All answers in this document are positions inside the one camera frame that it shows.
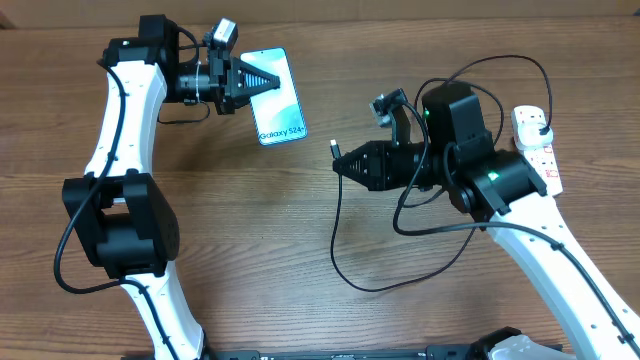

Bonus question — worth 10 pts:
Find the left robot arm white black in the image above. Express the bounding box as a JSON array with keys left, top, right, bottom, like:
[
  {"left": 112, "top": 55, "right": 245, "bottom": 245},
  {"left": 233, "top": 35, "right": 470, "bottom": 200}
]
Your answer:
[{"left": 62, "top": 15, "right": 281, "bottom": 359}]

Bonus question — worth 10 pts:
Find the black USB charging cable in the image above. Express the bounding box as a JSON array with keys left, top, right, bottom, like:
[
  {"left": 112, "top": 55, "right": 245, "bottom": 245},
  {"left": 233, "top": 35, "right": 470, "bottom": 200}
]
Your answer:
[{"left": 328, "top": 54, "right": 554, "bottom": 293}]

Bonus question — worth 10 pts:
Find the Samsung Galaxy smartphone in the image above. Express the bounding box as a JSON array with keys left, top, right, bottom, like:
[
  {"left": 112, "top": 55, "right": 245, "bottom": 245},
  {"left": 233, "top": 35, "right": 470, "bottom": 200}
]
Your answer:
[{"left": 240, "top": 47, "right": 308, "bottom": 146}]

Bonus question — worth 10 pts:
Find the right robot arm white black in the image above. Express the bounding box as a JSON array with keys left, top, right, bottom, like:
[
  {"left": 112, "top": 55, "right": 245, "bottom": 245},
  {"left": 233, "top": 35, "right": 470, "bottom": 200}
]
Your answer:
[{"left": 331, "top": 81, "right": 639, "bottom": 359}]

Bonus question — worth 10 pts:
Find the white power strip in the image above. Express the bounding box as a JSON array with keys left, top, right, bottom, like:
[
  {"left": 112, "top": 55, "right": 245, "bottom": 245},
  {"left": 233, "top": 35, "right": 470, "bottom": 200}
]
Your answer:
[{"left": 511, "top": 105, "right": 563, "bottom": 197}]

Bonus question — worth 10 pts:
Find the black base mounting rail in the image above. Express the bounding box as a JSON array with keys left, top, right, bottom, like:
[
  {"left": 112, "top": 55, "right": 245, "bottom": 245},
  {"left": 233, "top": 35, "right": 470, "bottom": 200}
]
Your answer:
[{"left": 202, "top": 344, "right": 488, "bottom": 360}]

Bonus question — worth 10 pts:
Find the white charger adapter plug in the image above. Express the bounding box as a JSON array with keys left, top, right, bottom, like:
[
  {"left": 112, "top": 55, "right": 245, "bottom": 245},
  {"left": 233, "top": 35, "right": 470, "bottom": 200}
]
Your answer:
[{"left": 514, "top": 123, "right": 554, "bottom": 151}]

